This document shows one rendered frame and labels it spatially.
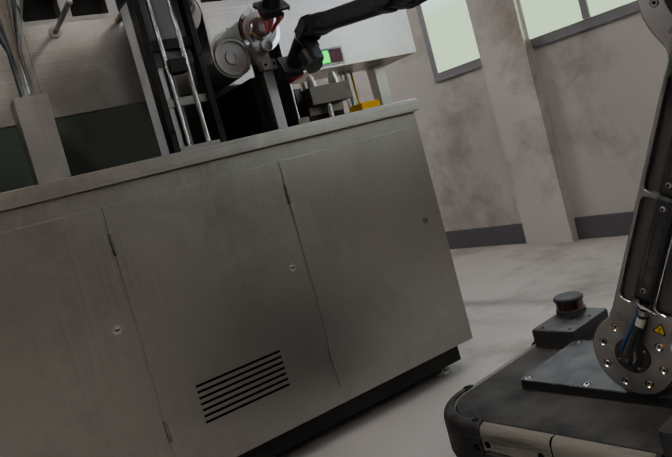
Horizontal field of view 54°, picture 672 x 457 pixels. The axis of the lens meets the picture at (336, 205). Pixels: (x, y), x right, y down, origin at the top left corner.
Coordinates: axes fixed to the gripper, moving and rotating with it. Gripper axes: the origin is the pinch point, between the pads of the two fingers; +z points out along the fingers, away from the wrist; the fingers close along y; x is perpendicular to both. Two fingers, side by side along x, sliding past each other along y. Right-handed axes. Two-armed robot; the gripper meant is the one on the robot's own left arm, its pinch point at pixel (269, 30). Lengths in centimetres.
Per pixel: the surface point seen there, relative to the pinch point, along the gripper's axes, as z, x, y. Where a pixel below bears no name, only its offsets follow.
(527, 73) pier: 76, 8, 178
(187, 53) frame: -3.2, -4.8, -31.6
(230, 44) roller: 3.5, 2.9, -12.5
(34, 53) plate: 14, 39, -62
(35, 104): 9, 6, -73
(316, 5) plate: 19, 34, 46
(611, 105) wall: 69, -38, 188
